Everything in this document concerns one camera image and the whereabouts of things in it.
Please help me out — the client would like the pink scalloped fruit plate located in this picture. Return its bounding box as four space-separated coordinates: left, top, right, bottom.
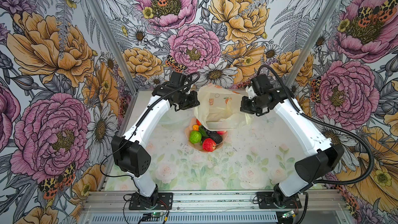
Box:
184 118 228 152

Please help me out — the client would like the translucent cream plastic bag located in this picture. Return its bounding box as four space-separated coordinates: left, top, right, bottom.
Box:
194 84 253 131

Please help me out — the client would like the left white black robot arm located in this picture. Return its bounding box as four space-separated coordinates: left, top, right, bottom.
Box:
111 72 200 209

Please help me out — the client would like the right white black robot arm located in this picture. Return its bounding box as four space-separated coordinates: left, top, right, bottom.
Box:
240 75 344 208

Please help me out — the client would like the small orange fruit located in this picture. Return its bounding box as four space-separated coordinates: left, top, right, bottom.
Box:
192 124 200 131

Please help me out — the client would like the green bumpy fruit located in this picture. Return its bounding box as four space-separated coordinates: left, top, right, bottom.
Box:
189 130 202 144

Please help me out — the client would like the dark avocado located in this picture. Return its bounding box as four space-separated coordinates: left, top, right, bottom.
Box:
208 132 223 145

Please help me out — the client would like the red bumpy fruit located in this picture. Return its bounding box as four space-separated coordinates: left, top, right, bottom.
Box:
202 138 217 152

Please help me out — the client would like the white perforated vent strip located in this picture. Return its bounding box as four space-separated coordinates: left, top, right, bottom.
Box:
86 212 278 224

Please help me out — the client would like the left black cable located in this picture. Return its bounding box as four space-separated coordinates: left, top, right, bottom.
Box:
99 72 201 178

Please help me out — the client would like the right black corrugated cable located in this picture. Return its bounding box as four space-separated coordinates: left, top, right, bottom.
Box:
256 64 375 186

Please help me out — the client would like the right aluminium corner post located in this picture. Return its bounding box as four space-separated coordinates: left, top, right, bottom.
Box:
285 0 341 86

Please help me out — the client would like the aluminium corner post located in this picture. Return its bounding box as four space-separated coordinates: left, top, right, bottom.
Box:
285 0 341 86
86 0 137 96

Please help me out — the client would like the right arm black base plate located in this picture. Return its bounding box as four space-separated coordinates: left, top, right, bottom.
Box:
253 191 302 209

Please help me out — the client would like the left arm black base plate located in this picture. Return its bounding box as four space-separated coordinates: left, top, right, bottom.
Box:
129 192 174 211

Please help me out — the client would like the aluminium front rail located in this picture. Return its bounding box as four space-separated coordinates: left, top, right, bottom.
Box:
82 189 347 214

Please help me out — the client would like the left aluminium corner post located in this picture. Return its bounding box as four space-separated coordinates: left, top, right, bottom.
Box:
86 0 137 96

